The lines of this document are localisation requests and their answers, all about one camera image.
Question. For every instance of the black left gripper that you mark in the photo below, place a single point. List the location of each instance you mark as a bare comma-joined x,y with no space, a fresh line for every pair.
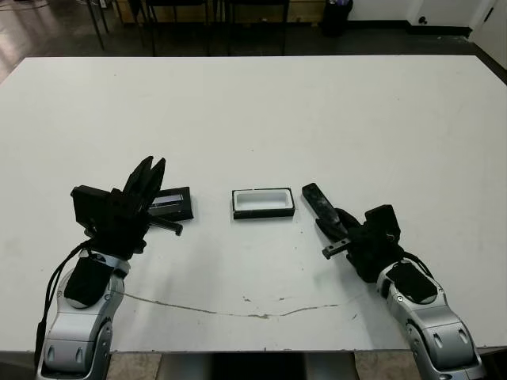
123,225

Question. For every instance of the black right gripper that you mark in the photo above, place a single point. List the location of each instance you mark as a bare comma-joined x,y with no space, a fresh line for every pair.
372,253

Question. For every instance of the black handheld camera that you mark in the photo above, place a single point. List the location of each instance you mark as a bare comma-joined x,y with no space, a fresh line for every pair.
319,200

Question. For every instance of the glossy black box lid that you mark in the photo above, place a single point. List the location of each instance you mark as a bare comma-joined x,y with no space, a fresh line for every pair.
178,206

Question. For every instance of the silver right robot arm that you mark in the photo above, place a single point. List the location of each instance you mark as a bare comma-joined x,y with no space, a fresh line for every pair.
435,324

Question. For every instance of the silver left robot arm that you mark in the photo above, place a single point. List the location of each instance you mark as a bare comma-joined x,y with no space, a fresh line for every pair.
71,316

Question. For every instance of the black box base white insert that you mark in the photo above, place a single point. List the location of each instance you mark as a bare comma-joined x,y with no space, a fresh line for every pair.
263,200

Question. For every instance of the black mesh office chair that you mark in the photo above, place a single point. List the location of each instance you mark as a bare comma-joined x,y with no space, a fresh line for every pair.
153,39

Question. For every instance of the grey chair black legs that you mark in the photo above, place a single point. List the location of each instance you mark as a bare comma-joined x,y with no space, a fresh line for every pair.
100,35

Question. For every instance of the grey black robot body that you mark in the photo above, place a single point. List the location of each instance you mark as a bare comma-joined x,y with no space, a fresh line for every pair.
257,368

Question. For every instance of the black solid-back office chair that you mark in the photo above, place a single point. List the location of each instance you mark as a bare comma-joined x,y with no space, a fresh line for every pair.
283,39

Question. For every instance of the black waste bin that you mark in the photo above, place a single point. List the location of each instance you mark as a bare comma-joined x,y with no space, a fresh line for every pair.
336,20

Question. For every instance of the white door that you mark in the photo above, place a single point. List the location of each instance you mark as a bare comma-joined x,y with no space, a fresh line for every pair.
481,20

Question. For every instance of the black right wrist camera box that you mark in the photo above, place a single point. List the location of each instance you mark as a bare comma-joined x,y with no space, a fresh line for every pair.
382,221

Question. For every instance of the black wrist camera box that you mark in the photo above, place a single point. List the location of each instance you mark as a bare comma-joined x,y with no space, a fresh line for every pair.
382,221
91,206

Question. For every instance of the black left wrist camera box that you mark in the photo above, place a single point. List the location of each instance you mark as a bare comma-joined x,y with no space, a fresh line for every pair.
91,206

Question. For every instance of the small black wall fixture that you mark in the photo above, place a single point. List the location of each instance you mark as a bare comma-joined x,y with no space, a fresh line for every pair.
423,19

